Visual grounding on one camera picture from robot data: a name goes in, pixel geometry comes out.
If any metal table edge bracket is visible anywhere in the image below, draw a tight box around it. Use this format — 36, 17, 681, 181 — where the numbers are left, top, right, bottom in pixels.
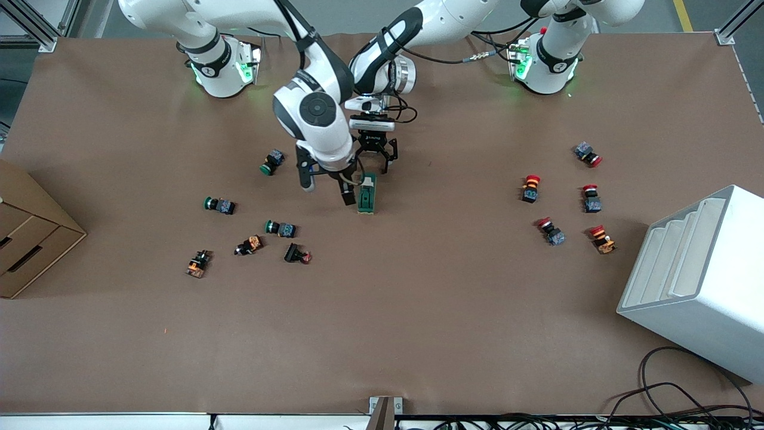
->
369, 396, 403, 430

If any black arm cable with connector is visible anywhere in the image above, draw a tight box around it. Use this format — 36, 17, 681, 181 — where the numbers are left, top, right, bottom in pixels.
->
399, 18, 541, 65

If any white stepped organizer box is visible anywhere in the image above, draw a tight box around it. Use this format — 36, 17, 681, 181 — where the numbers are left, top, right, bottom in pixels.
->
617, 185, 764, 385

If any aluminium frame profile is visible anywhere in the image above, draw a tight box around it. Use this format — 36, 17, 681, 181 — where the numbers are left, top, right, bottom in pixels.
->
0, 0, 78, 53
714, 0, 764, 46

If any green load switch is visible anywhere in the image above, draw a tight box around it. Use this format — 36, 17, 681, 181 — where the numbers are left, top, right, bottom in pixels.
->
357, 172, 378, 215

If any orange black selector switch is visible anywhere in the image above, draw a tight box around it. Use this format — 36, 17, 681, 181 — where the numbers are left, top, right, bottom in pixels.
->
185, 250, 213, 279

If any black looped cable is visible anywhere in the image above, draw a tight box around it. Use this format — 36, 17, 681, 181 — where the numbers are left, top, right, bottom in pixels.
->
639, 346, 754, 414

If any brown cardboard box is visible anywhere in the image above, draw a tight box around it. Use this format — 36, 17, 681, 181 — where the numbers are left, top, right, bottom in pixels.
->
0, 158, 88, 299

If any red button orange block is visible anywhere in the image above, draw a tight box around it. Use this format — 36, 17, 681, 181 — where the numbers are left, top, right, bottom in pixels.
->
589, 225, 617, 255

